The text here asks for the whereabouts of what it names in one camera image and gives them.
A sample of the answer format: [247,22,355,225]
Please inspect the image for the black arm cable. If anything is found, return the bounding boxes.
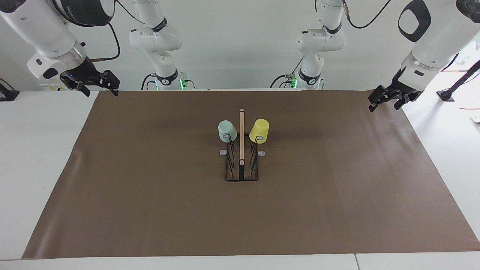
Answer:
[339,0,392,30]
[92,0,147,62]

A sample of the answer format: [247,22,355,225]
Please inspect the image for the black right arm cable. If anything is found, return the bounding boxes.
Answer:
[92,0,147,62]

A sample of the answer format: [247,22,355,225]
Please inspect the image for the black clamp mount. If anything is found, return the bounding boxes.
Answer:
[0,78,20,102]

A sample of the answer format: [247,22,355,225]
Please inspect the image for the brown table mat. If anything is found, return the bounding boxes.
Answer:
[22,90,480,259]

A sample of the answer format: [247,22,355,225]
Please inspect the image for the yellow plastic cup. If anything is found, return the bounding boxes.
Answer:
[249,118,270,144]

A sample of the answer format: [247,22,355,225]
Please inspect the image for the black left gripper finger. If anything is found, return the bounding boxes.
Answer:
[393,96,413,111]
[368,85,392,113]

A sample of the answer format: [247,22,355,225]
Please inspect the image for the white wall electrical box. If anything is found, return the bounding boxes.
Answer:
[39,83,68,92]

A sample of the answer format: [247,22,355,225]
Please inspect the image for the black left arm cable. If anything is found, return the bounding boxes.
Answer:
[339,0,392,30]

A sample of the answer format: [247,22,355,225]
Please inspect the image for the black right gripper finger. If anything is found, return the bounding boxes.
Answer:
[73,81,92,98]
[95,70,121,96]

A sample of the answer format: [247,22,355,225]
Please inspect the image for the black wire cup rack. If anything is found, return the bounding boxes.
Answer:
[219,109,266,183]

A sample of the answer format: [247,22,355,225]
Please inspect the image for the pale green plastic cup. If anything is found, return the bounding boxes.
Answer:
[218,120,238,143]

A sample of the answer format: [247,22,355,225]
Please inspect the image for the black stand with foot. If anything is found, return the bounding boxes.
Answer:
[436,60,480,102]

